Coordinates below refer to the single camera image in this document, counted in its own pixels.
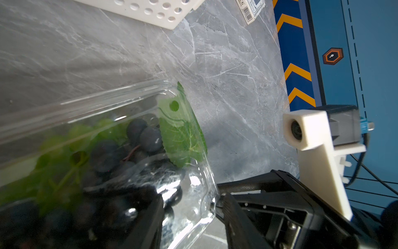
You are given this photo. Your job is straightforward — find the white perforated plastic basket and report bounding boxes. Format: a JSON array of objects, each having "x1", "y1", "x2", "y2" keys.
[{"x1": 77, "y1": 0, "x2": 204, "y2": 30}]

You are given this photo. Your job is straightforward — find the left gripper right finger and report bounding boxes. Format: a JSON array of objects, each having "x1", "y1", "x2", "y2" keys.
[{"x1": 222, "y1": 194, "x2": 272, "y2": 249}]

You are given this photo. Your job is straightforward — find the small black grape bunch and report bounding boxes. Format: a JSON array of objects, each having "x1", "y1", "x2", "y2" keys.
[{"x1": 1, "y1": 118, "x2": 184, "y2": 249}]

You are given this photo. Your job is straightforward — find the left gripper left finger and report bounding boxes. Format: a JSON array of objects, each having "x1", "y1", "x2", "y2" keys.
[{"x1": 119, "y1": 195, "x2": 165, "y2": 249}]

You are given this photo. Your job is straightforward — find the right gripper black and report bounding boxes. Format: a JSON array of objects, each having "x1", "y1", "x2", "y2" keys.
[{"x1": 216, "y1": 170, "x2": 398, "y2": 249}]

